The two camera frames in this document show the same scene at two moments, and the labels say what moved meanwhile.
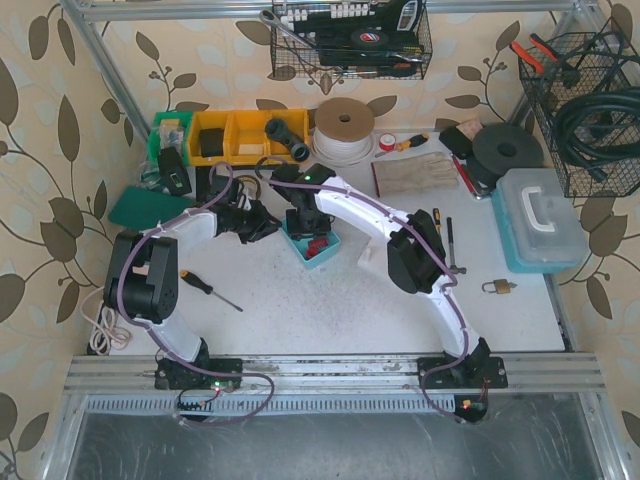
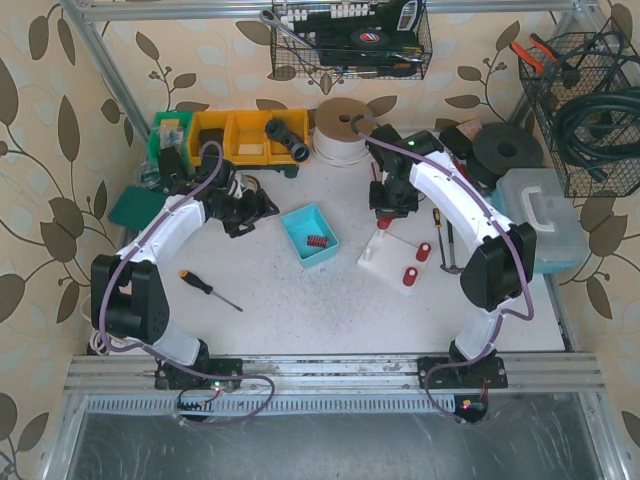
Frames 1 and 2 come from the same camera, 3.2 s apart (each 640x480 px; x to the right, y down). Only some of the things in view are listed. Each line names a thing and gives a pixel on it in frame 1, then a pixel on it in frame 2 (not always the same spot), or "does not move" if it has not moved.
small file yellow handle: (437, 217) does not move
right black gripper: (307, 228) -> (392, 204)
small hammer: (453, 269) does not move
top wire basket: (338, 40) does not move
